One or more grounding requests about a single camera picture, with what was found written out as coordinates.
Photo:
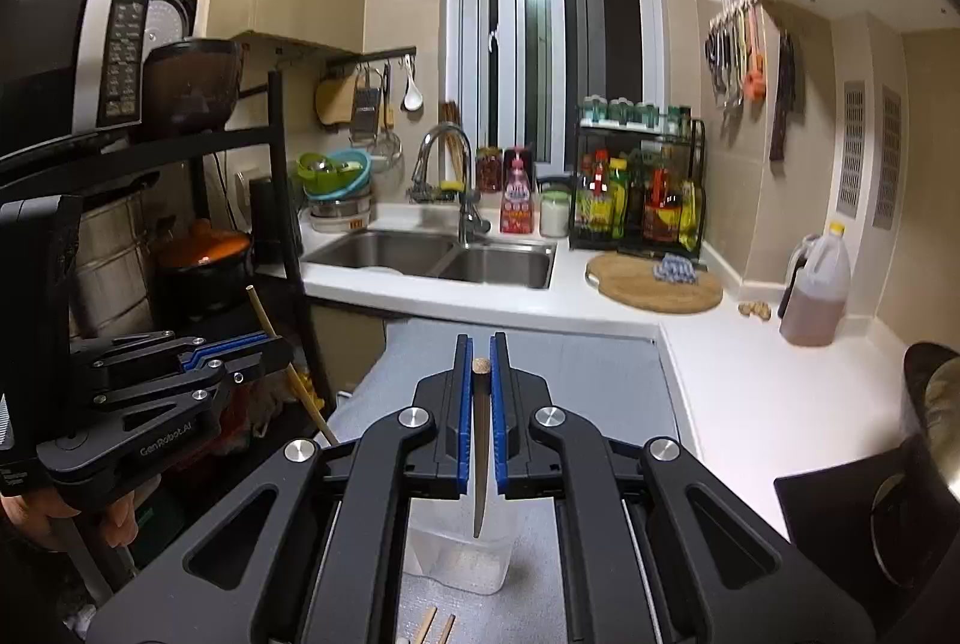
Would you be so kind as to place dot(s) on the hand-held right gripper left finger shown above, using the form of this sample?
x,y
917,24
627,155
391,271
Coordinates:
x,y
459,419

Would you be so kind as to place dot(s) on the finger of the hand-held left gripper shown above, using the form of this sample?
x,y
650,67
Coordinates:
x,y
244,369
225,344

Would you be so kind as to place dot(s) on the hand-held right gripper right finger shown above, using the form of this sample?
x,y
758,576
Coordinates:
x,y
504,419

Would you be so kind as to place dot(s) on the bamboo chopstick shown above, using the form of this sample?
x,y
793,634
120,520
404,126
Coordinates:
x,y
447,630
427,625
311,404
480,464

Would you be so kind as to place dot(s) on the clear plastic cup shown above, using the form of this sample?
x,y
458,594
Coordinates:
x,y
450,554

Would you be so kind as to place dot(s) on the person's left hand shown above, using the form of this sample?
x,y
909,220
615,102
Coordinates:
x,y
116,520

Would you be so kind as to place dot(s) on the red plastic bag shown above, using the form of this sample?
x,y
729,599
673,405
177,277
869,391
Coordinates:
x,y
241,423

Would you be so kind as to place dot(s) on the yellow plastic bag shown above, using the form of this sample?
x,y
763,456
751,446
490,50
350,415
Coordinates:
x,y
307,389

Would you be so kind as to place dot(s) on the steel steamer pot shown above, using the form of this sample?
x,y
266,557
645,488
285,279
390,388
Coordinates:
x,y
112,269

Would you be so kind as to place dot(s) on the orange clay pot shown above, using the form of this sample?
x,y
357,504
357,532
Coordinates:
x,y
202,254

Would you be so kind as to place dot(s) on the black cylinder canister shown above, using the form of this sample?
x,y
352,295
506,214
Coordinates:
x,y
266,224

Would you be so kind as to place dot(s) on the steel basin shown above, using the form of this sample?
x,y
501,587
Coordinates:
x,y
341,215

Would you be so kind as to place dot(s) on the stainless steel double sink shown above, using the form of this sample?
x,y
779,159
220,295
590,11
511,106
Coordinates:
x,y
375,254

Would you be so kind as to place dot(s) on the round wooden cutting board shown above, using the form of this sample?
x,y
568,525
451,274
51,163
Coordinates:
x,y
637,291

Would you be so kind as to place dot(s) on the green plastic colander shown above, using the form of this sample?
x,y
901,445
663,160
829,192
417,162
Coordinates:
x,y
319,173

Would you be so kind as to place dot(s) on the chrome faucet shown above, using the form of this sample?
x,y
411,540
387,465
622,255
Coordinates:
x,y
469,216

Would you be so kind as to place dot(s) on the black metal shelf rack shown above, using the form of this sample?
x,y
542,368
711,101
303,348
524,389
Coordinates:
x,y
225,137

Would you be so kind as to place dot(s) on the white jar with green lid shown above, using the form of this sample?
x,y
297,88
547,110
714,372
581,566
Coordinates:
x,y
554,216

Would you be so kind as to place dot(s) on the blue plastic basin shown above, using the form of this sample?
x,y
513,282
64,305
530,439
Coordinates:
x,y
358,175

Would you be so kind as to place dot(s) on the pink dish soap bottle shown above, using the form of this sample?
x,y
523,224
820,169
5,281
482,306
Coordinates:
x,y
517,201

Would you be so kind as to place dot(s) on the blue checkered cloth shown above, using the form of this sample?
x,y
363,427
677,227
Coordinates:
x,y
675,270

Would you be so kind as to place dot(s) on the yellow sponge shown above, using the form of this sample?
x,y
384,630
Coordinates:
x,y
452,187

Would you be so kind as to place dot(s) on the black microwave oven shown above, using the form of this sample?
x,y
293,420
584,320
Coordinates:
x,y
45,51

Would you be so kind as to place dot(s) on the jar of red chilies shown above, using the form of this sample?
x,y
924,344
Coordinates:
x,y
489,173

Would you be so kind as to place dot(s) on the dark brown glass bowl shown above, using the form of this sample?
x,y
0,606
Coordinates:
x,y
191,85

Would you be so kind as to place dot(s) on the hanging wooden cutting board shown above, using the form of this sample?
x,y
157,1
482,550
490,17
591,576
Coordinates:
x,y
334,100

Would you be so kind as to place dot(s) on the group of sauce bottles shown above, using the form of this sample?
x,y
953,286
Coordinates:
x,y
660,201

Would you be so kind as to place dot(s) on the ginger piece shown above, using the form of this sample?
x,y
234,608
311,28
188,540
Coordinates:
x,y
754,310

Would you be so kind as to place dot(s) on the bundle of wooden chopsticks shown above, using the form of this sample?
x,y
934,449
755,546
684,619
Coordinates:
x,y
452,141

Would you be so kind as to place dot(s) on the metal grater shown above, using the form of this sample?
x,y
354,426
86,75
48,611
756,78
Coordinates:
x,y
365,100

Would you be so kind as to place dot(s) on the black condiment rack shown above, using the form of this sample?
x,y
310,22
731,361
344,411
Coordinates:
x,y
701,186

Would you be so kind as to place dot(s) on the white ladle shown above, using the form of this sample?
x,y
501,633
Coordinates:
x,y
412,98

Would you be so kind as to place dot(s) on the row of spice jars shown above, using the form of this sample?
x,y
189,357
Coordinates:
x,y
637,115

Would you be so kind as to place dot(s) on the cooking oil jug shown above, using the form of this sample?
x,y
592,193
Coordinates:
x,y
814,299

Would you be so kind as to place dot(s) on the black gas stove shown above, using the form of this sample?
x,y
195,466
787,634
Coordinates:
x,y
825,509

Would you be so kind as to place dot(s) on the white framed window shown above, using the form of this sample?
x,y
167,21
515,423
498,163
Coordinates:
x,y
540,14

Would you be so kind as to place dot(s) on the row of hanging kitchen tools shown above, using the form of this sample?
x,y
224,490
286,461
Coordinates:
x,y
731,66

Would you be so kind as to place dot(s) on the hanging cleaver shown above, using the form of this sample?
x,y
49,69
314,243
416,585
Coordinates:
x,y
784,104

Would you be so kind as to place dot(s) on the steel wok lid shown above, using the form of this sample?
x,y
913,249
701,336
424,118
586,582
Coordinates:
x,y
946,419

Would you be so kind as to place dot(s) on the wooden wall shelf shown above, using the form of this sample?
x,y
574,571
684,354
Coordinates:
x,y
292,44

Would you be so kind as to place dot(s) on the black wall hook rail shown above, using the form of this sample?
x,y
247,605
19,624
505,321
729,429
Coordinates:
x,y
371,55

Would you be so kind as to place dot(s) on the metal wall vent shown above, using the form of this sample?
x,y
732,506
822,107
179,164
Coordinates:
x,y
851,149
888,156

